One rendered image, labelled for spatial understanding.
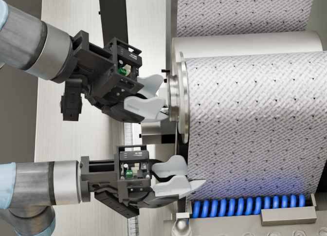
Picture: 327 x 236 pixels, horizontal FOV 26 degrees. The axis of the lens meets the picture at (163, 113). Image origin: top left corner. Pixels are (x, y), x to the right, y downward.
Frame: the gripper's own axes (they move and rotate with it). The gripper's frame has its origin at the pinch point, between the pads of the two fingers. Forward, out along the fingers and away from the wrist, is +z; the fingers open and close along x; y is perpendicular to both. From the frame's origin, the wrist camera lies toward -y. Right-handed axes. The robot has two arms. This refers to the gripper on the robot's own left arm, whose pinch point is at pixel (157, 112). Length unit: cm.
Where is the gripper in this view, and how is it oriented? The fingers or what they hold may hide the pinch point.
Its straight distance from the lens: 114.0
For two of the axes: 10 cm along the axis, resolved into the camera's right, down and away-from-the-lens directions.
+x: -0.7, -8.0, 6.0
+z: 7.7, 3.4, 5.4
